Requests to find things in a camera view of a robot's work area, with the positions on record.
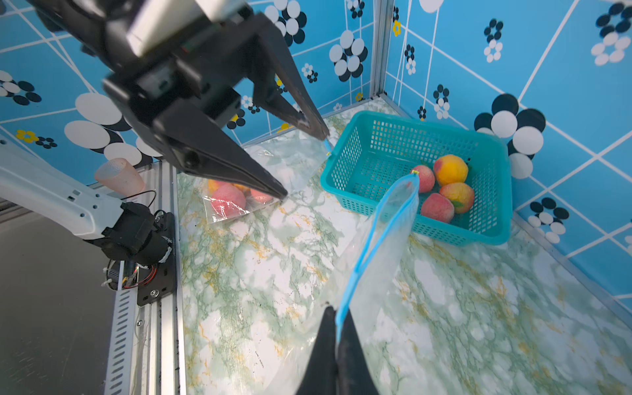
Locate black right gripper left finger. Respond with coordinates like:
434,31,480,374
296,306,337,395

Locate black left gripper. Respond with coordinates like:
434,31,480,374
34,1,329,199

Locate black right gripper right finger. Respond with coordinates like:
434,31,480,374
337,312,379,395

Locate pink peach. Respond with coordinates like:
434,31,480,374
210,184,246,220

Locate teal plastic mesh basket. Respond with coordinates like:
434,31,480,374
321,111,513,246

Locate clear zip bag blue zipper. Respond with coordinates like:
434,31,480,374
198,133,332,223

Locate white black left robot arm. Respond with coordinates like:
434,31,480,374
1,1,329,265

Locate yellow red peach top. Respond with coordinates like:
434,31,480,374
433,155,469,187

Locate pink lumpy object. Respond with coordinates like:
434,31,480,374
95,158,146,197

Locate aluminium front rail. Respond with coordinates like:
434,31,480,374
103,163,186,394

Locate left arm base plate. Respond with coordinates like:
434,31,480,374
103,211,178,307

